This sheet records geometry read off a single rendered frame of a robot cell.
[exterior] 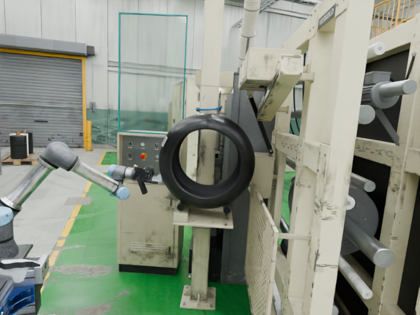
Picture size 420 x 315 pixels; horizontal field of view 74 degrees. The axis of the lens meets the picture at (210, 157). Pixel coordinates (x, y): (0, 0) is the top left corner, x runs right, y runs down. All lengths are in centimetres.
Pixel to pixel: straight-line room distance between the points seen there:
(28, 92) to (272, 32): 917
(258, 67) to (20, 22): 1048
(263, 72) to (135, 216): 171
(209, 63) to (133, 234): 158
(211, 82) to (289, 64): 80
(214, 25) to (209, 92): 43
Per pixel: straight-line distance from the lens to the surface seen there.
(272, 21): 1267
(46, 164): 174
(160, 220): 255
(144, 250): 270
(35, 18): 1143
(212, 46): 204
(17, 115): 1127
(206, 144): 200
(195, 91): 513
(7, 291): 173
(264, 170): 198
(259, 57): 141
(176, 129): 163
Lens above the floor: 147
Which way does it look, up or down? 9 degrees down
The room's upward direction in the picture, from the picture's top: 3 degrees clockwise
